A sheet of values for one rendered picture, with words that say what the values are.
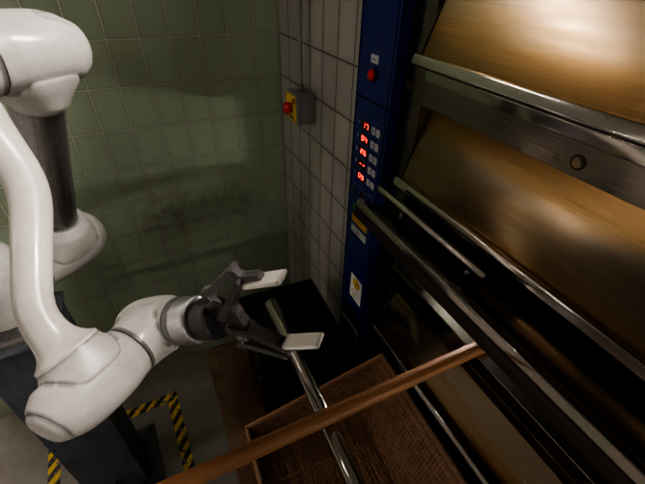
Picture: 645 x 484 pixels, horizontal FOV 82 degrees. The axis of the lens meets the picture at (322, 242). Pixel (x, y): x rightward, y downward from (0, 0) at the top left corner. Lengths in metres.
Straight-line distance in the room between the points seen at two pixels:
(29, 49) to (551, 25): 0.85
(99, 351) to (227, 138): 1.17
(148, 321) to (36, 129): 0.50
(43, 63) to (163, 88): 0.73
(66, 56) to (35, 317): 0.50
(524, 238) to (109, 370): 0.70
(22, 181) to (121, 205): 0.99
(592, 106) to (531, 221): 0.20
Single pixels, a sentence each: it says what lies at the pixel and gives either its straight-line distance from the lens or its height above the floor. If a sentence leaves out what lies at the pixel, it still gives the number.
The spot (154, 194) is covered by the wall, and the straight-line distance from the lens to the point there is 1.74.
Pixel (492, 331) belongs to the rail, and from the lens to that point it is 0.63.
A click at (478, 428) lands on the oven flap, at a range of 1.04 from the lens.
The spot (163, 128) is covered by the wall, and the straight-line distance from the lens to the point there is 1.64.
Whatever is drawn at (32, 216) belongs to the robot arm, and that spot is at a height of 1.53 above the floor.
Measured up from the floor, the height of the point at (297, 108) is 1.47.
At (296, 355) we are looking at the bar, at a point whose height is 1.17.
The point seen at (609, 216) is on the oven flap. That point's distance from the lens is 0.66.
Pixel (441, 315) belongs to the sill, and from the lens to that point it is 0.98.
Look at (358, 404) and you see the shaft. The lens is 0.77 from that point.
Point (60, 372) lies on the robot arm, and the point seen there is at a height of 1.38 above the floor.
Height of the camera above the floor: 1.87
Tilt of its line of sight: 37 degrees down
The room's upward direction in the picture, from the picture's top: 1 degrees clockwise
